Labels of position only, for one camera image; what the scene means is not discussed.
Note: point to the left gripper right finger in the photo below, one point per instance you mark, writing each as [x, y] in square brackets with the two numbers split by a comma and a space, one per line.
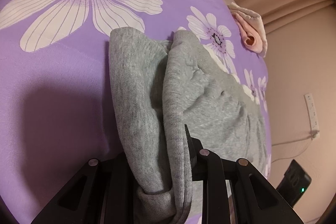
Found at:
[227, 161]

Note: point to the purple floral bed cover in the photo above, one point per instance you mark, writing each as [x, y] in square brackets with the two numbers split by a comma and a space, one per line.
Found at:
[56, 111]

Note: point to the grey New York sweatshirt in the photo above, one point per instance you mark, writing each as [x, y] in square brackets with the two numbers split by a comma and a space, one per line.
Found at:
[164, 92]

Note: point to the pink folded garment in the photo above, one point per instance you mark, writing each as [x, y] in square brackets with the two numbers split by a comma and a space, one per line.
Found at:
[250, 37]

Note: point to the cream folded garment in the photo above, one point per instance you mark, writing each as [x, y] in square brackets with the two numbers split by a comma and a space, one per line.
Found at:
[255, 20]

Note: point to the white wall power strip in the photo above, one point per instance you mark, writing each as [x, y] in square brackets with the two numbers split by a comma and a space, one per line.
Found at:
[312, 114]

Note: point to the black device green light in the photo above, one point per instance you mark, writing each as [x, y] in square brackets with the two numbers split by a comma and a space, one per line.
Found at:
[294, 183]

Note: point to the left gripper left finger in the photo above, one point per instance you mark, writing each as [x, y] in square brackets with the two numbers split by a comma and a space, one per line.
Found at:
[100, 192]

